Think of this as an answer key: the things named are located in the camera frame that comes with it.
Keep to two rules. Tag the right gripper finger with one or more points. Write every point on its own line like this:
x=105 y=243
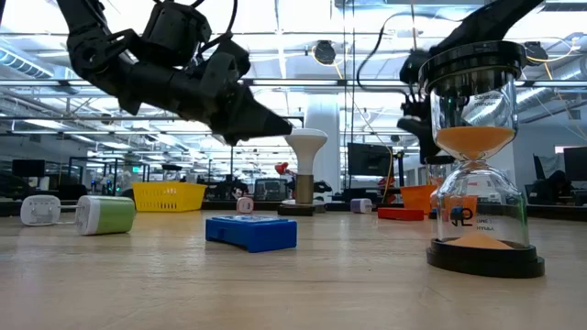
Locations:
x=422 y=135

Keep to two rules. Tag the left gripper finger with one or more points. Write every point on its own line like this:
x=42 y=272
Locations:
x=247 y=119

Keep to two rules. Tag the red rectangular case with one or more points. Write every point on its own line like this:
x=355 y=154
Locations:
x=399 y=214

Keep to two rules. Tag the dark blue rectangular case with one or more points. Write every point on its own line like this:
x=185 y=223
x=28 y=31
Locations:
x=251 y=234

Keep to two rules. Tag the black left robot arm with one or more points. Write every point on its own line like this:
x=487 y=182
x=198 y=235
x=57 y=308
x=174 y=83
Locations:
x=91 y=50

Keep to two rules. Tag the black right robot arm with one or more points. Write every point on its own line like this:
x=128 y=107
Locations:
x=481 y=23

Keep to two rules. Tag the orange sand hourglass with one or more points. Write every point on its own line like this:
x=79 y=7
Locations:
x=474 y=142

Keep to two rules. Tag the black monitor screen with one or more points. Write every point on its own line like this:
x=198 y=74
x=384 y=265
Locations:
x=575 y=162
x=369 y=159
x=28 y=168

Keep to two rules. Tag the red background object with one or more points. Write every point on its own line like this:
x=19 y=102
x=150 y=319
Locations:
x=280 y=168

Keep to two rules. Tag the white bulb table lamp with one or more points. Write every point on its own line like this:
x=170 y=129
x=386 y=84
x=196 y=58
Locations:
x=306 y=142

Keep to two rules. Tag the orange plastic basket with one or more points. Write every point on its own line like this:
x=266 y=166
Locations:
x=415 y=198

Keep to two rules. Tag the small black digital display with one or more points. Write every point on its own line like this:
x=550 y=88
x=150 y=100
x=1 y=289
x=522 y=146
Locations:
x=295 y=211

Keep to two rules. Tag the yellow plastic basket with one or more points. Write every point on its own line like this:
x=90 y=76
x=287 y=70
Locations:
x=168 y=198

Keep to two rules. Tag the person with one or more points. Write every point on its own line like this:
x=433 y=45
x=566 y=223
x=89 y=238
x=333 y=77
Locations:
x=557 y=185

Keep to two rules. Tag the pink USB wall charger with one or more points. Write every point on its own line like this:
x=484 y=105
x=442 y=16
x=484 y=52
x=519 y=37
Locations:
x=245 y=205

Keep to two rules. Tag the purple USB wall charger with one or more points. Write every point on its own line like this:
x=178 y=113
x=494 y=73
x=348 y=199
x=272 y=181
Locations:
x=361 y=206
x=40 y=211

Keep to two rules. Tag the green USB wall charger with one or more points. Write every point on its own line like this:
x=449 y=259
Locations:
x=110 y=215

